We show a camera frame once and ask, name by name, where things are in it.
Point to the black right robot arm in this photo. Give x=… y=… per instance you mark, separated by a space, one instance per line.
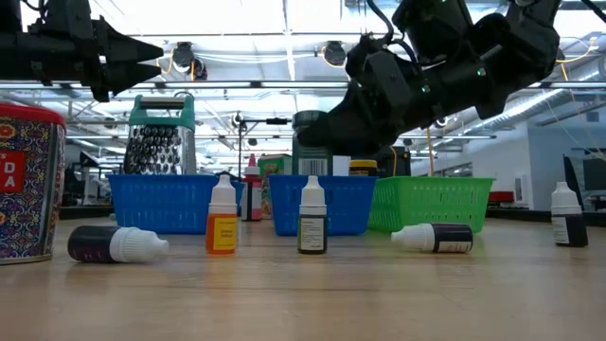
x=521 y=57

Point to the black stand with boom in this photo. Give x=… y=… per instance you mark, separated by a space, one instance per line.
x=239 y=147

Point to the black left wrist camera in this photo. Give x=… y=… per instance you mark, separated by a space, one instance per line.
x=66 y=16

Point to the blue plastic basket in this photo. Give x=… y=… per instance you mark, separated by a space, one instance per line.
x=350 y=203
x=161 y=203

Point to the green plastic basket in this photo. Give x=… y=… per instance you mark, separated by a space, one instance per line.
x=426 y=203

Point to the white building column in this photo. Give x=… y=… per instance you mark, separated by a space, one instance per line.
x=341 y=166

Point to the orange dropper bottle yellow label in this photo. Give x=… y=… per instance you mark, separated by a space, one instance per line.
x=221 y=232

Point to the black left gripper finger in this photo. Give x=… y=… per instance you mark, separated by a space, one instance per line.
x=128 y=47
x=125 y=76

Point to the black dropper bottle white cap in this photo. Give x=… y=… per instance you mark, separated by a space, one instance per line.
x=450 y=238
x=570 y=227

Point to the green dropper bottle white cap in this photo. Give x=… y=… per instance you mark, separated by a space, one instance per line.
x=312 y=232

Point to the red stool seat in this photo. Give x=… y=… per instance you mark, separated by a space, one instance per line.
x=502 y=196

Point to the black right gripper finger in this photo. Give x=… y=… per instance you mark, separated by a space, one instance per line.
x=350 y=132

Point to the patterned tin with red lid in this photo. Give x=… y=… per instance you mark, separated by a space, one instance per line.
x=28 y=189

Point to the yellow lid dark jar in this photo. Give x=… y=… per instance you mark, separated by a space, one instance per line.
x=363 y=168

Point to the red squeeze bottle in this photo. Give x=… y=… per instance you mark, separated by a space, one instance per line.
x=252 y=194

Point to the green cardboard box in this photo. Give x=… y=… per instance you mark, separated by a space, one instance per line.
x=277 y=166

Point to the black computer monitor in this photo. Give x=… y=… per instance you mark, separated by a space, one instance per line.
x=589 y=180

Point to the dark purple dropper bottle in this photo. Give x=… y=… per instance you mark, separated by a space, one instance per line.
x=94 y=244

